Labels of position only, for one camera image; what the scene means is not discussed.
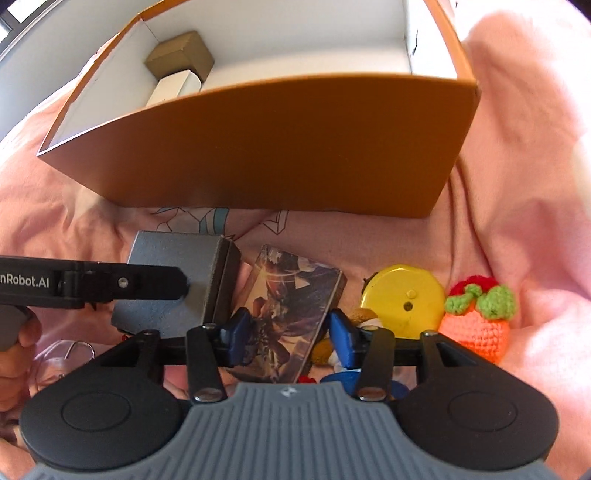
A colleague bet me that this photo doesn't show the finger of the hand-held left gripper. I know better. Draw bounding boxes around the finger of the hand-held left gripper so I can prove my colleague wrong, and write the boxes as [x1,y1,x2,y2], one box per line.
[62,264,190,309]

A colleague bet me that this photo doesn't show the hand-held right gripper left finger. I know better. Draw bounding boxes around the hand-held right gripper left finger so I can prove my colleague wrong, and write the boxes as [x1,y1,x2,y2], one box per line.
[99,308,254,403]

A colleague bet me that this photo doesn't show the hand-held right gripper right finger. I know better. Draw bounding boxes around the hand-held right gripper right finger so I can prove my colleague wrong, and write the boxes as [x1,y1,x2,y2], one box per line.
[329,308,490,401]

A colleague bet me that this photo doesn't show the orange plush bear blue jacket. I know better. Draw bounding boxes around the orange plush bear blue jacket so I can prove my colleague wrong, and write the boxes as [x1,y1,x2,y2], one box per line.
[298,308,409,400]

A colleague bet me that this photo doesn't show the dark grey box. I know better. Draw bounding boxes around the dark grey box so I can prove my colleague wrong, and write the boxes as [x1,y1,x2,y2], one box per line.
[111,231,242,340]

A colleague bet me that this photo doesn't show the printed picture box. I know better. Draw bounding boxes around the printed picture box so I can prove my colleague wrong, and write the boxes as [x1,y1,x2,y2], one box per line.
[228,244,347,384]

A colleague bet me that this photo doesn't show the orange storage box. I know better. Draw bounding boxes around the orange storage box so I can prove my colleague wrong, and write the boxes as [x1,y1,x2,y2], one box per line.
[37,0,478,219]

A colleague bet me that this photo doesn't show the person's left hand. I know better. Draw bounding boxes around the person's left hand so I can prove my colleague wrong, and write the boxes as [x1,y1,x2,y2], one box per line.
[0,318,43,412]

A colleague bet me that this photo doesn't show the yellow round disc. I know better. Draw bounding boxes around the yellow round disc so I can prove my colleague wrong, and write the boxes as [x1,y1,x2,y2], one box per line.
[360,264,446,340]

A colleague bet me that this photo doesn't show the orange crocheted fruit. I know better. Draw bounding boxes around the orange crocheted fruit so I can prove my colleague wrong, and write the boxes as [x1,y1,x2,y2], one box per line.
[438,276,517,365]

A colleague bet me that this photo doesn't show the pink printed blanket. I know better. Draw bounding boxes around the pink printed blanket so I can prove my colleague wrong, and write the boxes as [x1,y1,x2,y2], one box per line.
[0,0,591,480]

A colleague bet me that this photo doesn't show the white cardboard box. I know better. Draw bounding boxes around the white cardboard box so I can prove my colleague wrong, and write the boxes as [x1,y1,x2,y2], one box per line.
[145,69,201,109]

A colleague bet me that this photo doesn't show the small brown cardboard box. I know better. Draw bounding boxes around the small brown cardboard box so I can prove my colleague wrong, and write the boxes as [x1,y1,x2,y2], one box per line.
[144,31,215,83]

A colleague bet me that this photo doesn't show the window frame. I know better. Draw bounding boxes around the window frame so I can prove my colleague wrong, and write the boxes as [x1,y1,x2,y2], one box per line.
[0,0,51,52]

